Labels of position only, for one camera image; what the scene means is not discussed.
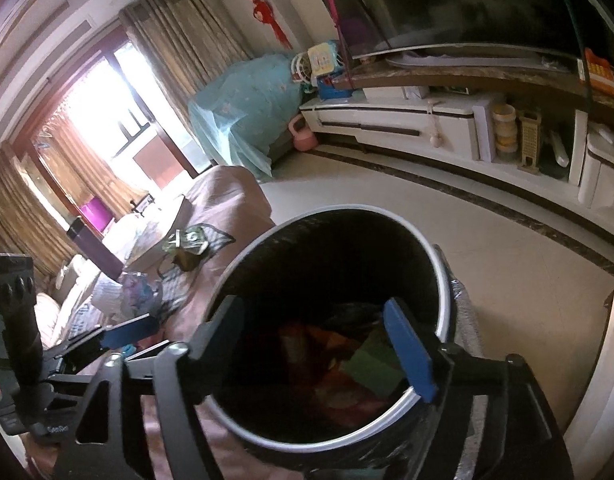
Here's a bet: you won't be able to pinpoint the pink kettlebell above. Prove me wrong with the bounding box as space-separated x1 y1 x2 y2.
287 113 316 152

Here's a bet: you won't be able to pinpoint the white cabinet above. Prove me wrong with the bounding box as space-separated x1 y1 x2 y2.
566 274 614 480

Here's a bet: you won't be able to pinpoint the magenta box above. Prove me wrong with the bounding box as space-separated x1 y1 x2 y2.
81 196 114 234

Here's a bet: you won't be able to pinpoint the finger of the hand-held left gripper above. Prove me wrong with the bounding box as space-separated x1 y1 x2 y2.
51 312 156 362
123 339 174 367

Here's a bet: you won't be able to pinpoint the black bin with white rim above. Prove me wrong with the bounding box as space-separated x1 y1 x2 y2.
206 205 484 480

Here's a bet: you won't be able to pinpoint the white television stand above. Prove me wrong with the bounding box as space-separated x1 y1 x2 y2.
299 54 614 223

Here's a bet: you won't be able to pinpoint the light blue furniture cover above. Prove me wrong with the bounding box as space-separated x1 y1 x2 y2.
188 52 308 184

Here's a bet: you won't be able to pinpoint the blue toy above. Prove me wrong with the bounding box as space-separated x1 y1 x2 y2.
316 74 356 102

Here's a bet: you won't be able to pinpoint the black television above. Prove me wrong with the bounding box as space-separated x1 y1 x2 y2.
296 0 614 61

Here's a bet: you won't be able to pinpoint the purple thermos bottle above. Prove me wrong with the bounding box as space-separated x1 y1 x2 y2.
66 216 124 282

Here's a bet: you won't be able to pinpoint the wooden toy tower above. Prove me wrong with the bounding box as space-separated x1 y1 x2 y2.
517 111 544 169

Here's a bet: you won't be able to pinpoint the pink pole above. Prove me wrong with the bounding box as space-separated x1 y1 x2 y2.
316 0 358 92

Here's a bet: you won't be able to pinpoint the yellow stacked containers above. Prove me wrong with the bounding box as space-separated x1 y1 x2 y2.
491 103 518 157

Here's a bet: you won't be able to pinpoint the white toy fan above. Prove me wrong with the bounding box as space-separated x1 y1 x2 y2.
290 50 314 87

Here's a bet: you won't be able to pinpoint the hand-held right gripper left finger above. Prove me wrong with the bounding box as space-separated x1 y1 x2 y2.
54 295 246 480

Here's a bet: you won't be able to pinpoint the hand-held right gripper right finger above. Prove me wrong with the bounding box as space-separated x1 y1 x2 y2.
382 297 576 480

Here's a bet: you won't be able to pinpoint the orange toy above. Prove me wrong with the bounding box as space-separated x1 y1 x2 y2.
583 47 614 95

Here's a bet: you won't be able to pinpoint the green foil wrapper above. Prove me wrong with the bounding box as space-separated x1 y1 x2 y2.
161 226 211 272

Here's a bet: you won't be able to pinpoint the pale sofa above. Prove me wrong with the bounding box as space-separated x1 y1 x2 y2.
41 254 105 352

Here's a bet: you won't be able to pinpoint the beige patterned curtain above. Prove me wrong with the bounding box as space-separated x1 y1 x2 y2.
119 0 255 88
0 110 115 278

